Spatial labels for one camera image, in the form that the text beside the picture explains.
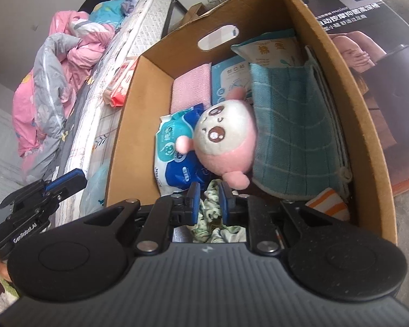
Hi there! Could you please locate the grey printed carton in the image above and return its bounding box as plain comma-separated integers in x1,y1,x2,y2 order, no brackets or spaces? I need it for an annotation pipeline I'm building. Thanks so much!
295,0,409,195

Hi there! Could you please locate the dark grey quilt yellow print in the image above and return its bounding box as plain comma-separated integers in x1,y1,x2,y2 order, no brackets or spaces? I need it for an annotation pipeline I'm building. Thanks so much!
51,85,94,181

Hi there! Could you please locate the pink grey floral quilt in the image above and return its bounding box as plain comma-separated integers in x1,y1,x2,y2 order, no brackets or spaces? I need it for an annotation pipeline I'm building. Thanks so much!
14,10,120,183

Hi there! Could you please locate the light blue plastic bag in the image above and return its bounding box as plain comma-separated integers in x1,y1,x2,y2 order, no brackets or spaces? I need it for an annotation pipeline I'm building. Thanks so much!
88,167,110,212

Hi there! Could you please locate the teal blue wet wipes pack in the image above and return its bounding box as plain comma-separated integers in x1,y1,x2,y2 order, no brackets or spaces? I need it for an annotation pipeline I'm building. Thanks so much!
155,104,222,193

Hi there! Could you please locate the turquoise printed pillow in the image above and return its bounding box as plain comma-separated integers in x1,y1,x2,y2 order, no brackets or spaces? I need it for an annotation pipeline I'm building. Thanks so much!
89,0,130,24

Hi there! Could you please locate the pink towel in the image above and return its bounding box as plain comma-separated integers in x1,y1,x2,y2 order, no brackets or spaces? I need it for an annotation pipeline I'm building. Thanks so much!
170,62,212,114

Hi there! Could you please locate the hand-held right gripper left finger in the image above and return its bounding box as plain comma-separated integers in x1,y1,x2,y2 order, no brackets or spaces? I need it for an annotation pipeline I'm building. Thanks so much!
83,182,202,256

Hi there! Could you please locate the brown cardboard box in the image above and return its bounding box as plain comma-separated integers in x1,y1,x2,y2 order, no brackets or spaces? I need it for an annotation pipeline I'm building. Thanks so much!
104,0,398,246

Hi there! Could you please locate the blue bandage box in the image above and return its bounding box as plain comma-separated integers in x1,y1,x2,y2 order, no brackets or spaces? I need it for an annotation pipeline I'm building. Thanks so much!
211,54,256,110

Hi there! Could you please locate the pink white plush toy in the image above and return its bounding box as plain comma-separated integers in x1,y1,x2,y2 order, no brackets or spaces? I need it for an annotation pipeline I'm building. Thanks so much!
175,87,260,189

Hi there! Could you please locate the red wet wipes pack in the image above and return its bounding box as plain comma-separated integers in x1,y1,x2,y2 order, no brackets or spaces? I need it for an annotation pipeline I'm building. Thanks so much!
103,56,139,108

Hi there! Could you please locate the green patterned cloth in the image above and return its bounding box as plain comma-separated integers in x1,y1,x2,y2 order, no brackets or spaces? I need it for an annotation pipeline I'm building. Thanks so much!
190,179,248,244

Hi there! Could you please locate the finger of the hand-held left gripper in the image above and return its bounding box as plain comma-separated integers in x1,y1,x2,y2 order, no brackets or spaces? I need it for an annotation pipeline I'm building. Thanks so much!
0,168,88,211
37,184,86,219

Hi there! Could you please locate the small flat cardboard box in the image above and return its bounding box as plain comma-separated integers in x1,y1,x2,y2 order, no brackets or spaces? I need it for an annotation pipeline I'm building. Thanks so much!
182,3,207,24

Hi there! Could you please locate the cream snack bag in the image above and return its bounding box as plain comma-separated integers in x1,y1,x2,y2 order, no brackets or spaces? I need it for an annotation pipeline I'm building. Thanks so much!
230,29,305,69

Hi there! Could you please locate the teal checked towel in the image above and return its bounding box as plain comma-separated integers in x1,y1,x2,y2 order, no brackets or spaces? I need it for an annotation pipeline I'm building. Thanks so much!
250,46,353,200

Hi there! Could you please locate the orange striped sock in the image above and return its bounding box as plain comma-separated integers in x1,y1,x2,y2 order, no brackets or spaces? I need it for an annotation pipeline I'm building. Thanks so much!
307,188,349,221

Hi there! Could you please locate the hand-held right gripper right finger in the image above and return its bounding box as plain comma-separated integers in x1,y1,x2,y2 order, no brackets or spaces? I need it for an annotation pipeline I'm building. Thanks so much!
218,180,328,256

